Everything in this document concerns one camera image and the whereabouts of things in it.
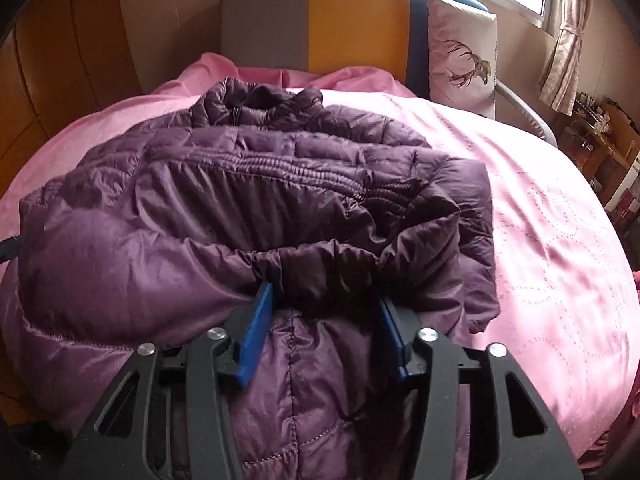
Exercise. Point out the purple quilted down jacket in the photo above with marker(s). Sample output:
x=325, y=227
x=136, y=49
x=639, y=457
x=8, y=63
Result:
x=225, y=220

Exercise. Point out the pink tied curtain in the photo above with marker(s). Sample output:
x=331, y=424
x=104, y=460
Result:
x=567, y=60

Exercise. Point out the wooden wardrobe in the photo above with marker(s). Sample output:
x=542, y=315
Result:
x=65, y=60

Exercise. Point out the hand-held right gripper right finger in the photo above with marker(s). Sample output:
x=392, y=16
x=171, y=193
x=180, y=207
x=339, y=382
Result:
x=397, y=342

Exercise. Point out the cluttered wooden desk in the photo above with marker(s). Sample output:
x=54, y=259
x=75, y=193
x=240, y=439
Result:
x=607, y=140

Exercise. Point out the pink crumpled cloth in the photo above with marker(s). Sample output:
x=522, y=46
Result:
x=636, y=287

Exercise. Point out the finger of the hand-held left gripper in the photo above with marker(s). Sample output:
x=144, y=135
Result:
x=9, y=249

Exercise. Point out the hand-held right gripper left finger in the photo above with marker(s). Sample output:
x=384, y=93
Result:
x=255, y=332

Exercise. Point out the deer print pillow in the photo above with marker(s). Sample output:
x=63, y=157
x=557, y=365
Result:
x=460, y=60

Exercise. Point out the red box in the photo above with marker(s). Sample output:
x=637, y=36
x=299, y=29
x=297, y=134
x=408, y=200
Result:
x=625, y=208

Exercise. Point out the grey yellow blue headboard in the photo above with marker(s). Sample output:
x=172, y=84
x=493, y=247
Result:
x=350, y=15

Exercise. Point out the pink bed blanket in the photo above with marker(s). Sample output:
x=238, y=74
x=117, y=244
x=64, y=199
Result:
x=550, y=240

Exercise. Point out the grey metal bed rail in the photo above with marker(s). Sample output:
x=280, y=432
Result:
x=530, y=110

